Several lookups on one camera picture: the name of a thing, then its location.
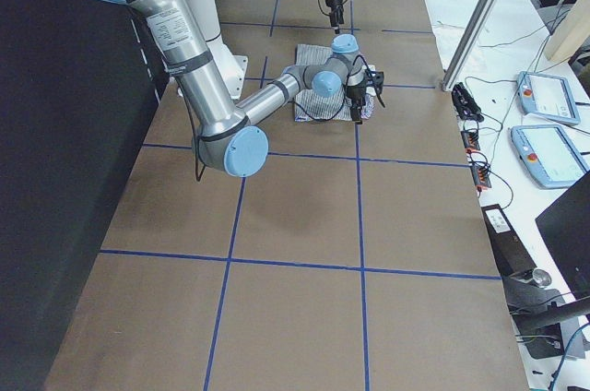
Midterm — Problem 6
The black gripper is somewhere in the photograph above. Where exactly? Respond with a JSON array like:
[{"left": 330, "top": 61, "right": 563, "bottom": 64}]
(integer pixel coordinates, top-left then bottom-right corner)
[
  {"left": 345, "top": 82, "right": 367, "bottom": 124},
  {"left": 324, "top": 0, "right": 344, "bottom": 34}
]

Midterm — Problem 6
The striped polo shirt white collar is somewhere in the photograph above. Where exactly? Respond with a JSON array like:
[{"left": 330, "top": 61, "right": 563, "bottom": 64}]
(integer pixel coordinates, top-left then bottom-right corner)
[{"left": 292, "top": 44, "right": 381, "bottom": 123}]

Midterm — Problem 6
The black connector bundle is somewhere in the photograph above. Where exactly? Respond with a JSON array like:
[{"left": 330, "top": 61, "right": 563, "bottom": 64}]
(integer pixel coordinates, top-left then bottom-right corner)
[{"left": 451, "top": 82, "right": 484, "bottom": 122}]

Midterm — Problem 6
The orange black terminal block strip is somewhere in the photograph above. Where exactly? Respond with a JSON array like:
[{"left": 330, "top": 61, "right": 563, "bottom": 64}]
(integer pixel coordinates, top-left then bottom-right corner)
[{"left": 460, "top": 129, "right": 491, "bottom": 193}]

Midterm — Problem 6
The upper blue teach pendant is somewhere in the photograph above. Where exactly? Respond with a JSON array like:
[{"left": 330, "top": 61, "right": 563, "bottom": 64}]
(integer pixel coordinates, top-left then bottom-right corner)
[{"left": 517, "top": 71, "right": 581, "bottom": 125}]

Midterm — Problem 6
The blue teach pendant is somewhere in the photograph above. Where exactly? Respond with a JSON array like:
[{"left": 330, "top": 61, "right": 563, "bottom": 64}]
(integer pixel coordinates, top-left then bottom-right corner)
[
  {"left": 517, "top": 71, "right": 581, "bottom": 125},
  {"left": 510, "top": 124, "right": 589, "bottom": 189}
]

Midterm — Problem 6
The lower blue teach pendant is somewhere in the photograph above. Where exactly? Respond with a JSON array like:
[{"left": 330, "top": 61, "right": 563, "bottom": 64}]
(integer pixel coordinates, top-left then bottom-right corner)
[{"left": 510, "top": 124, "right": 589, "bottom": 189}]

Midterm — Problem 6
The black box with white label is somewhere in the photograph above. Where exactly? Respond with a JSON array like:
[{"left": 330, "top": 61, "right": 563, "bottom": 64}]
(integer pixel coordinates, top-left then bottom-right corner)
[{"left": 481, "top": 204, "right": 537, "bottom": 277}]

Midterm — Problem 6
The wooden beam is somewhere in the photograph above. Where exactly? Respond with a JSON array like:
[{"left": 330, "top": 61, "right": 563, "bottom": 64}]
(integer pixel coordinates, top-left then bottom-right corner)
[{"left": 545, "top": 0, "right": 589, "bottom": 62}]

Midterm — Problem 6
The black monitor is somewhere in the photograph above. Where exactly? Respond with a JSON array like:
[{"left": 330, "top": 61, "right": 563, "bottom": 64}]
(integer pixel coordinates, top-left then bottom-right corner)
[{"left": 536, "top": 173, "right": 590, "bottom": 298}]

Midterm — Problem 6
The silver round knob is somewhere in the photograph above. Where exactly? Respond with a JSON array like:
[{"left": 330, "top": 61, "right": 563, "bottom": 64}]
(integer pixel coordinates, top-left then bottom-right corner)
[{"left": 531, "top": 268, "right": 552, "bottom": 288}]

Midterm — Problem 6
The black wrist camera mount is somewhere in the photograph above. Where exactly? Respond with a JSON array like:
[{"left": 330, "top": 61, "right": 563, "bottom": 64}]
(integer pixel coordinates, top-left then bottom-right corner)
[{"left": 365, "top": 69, "right": 384, "bottom": 97}]

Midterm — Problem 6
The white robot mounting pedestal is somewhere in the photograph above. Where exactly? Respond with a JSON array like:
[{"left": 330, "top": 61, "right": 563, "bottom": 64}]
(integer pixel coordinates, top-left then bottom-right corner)
[{"left": 186, "top": 0, "right": 248, "bottom": 101}]

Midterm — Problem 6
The aluminium frame post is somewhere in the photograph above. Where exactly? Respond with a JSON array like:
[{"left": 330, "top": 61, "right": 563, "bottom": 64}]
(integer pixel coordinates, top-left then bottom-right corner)
[{"left": 442, "top": 0, "right": 497, "bottom": 91}]

